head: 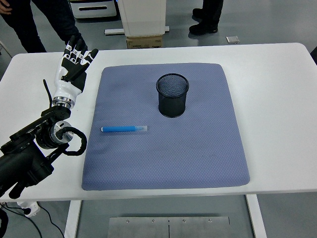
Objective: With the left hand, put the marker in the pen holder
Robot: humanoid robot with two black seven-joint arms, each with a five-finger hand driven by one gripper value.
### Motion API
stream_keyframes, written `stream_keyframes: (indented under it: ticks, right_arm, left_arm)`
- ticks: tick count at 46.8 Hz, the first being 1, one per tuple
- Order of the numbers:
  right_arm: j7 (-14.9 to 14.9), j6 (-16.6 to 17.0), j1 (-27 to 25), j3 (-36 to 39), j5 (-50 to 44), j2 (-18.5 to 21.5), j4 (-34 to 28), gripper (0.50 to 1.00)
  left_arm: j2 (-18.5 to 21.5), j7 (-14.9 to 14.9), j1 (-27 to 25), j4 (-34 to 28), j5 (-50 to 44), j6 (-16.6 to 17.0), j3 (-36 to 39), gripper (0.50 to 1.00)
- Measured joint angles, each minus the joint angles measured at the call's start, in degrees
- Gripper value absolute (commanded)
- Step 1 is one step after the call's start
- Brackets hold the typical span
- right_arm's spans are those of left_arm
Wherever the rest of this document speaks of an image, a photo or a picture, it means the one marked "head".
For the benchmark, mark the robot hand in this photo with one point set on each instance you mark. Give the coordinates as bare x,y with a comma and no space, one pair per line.
65,86

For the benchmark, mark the person's hand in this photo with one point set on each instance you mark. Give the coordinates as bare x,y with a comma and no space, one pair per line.
5,7

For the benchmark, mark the blue marker with clear cap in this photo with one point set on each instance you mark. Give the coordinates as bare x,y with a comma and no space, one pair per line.
119,129

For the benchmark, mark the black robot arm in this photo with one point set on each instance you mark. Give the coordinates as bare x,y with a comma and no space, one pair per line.
24,153

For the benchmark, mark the black mesh pen holder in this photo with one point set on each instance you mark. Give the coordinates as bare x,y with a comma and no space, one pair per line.
172,106

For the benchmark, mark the person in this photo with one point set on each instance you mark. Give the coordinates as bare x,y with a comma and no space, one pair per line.
37,19
210,15

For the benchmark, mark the white base bar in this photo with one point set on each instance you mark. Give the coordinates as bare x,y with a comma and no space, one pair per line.
114,31

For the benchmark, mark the white device with black slot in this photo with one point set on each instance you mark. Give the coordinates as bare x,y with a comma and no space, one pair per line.
94,8

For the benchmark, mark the cardboard box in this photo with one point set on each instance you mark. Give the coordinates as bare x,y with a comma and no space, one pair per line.
144,42

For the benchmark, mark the blue quilted mat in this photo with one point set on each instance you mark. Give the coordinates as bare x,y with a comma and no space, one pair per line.
173,153

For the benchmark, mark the white power strip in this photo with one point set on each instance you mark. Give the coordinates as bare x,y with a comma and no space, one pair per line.
31,209

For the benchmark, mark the white table leg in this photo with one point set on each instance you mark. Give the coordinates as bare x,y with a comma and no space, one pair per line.
256,218
72,220

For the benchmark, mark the grey metal plate with screws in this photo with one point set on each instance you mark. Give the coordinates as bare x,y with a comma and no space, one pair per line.
148,226

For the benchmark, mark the small grey floor plate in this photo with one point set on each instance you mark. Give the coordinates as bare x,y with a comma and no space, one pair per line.
232,39

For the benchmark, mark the dark chair edge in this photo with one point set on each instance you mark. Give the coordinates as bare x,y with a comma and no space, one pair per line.
314,55

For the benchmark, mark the grey chair frame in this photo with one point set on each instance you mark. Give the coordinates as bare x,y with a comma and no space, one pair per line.
5,49

